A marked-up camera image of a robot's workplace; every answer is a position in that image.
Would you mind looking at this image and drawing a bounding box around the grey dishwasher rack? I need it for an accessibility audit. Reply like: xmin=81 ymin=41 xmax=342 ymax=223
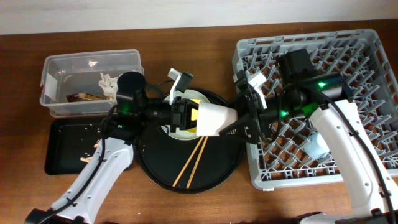
xmin=232 ymin=29 xmax=398 ymax=191

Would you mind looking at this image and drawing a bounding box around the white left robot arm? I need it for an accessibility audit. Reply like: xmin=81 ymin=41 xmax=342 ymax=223
xmin=25 ymin=69 xmax=198 ymax=223

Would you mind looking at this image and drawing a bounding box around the right wooden chopstick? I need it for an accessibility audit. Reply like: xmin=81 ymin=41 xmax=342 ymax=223
xmin=186 ymin=136 xmax=208 ymax=189

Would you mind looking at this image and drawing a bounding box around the clear plastic waste bin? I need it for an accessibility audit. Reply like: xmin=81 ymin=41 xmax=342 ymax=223
xmin=40 ymin=49 xmax=144 ymax=118

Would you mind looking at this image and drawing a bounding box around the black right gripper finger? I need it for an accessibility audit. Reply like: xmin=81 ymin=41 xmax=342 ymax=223
xmin=228 ymin=95 xmax=249 ymax=114
xmin=219 ymin=114 xmax=251 ymax=139

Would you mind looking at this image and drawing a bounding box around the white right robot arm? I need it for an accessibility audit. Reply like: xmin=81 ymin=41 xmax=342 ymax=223
xmin=219 ymin=49 xmax=397 ymax=223

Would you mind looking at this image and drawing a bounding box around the blue cup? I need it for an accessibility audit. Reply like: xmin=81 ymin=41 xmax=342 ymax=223
xmin=304 ymin=133 xmax=330 ymax=159

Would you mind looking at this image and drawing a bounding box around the black rectangular tray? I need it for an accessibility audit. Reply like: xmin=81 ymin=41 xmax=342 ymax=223
xmin=44 ymin=117 xmax=103 ymax=175

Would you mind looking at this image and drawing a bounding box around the brown snack wrapper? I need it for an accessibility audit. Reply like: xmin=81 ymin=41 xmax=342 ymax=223
xmin=66 ymin=93 xmax=106 ymax=103

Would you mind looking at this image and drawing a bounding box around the round black tray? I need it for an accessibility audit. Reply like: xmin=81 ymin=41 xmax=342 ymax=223
xmin=136 ymin=126 xmax=245 ymax=194

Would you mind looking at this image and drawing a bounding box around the food scraps pile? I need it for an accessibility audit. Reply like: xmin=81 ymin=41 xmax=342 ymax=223
xmin=80 ymin=141 xmax=99 ymax=163

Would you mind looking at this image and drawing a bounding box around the yellow bowl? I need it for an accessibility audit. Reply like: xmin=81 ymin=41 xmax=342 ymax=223
xmin=187 ymin=99 xmax=200 ymax=133

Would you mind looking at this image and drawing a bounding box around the grey plate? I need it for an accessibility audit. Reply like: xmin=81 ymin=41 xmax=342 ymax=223
xmin=161 ymin=89 xmax=210 ymax=141

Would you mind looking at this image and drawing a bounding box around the crumpled white tissue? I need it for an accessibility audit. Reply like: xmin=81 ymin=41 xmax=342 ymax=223
xmin=98 ymin=73 xmax=118 ymax=99

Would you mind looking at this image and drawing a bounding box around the wooden chopstick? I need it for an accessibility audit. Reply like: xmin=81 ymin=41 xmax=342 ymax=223
xmin=172 ymin=136 xmax=205 ymax=187
xmin=186 ymin=136 xmax=208 ymax=189

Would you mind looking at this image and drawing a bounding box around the left wooden chopstick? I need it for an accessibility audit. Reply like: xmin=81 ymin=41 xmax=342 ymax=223
xmin=172 ymin=136 xmax=205 ymax=187

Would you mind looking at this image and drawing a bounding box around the pink cup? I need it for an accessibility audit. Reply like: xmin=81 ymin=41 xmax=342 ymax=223
xmin=196 ymin=102 xmax=238 ymax=136

